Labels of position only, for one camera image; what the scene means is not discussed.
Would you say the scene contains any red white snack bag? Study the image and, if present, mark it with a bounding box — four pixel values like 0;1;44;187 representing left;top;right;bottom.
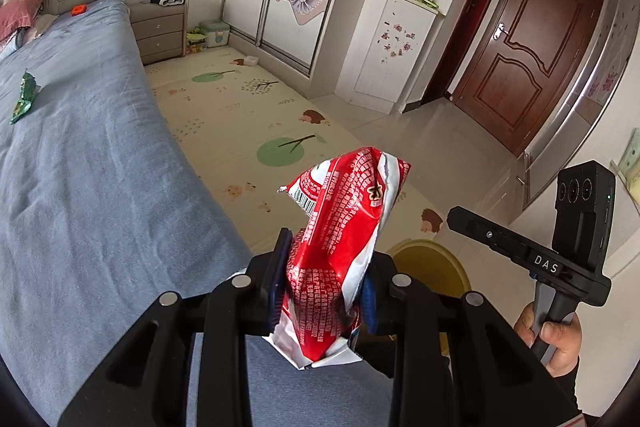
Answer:
265;147;411;371

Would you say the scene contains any green snack wrapper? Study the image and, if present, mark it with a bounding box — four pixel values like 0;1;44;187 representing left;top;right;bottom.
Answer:
10;70;41;124

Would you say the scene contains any yellow trash bin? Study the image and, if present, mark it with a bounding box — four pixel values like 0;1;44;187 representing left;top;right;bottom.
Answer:
387;237;472;358

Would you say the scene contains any right hand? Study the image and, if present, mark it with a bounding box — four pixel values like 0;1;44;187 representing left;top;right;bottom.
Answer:
514;303;582;378

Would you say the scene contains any blue bed sheet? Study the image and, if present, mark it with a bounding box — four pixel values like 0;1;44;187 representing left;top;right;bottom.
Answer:
0;0;396;427

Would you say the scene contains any brown wooden door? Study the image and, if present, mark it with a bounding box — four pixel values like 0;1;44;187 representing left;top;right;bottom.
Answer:
454;0;604;157

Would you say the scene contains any cartoon foam play mat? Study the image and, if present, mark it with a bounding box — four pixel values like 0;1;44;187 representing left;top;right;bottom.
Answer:
143;44;446;256

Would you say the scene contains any white corner cabinet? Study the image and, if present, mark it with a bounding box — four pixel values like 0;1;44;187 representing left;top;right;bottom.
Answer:
334;0;444;114

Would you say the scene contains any small white tissue box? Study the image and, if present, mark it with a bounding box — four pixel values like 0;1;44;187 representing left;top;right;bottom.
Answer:
243;55;259;67

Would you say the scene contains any mint storage box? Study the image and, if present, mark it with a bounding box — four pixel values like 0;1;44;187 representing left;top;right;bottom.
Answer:
200;20;230;48

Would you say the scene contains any grey bedside nightstand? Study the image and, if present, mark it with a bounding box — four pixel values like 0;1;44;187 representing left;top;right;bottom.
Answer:
129;3;188;65

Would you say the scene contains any small orange object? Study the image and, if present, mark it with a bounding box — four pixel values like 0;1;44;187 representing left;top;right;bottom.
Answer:
70;4;88;16

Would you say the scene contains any pink pillow near headboard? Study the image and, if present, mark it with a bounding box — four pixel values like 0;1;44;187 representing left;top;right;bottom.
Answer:
0;0;46;41

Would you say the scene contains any black tracking camera right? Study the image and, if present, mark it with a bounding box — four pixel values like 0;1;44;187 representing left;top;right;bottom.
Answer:
552;160;615;273

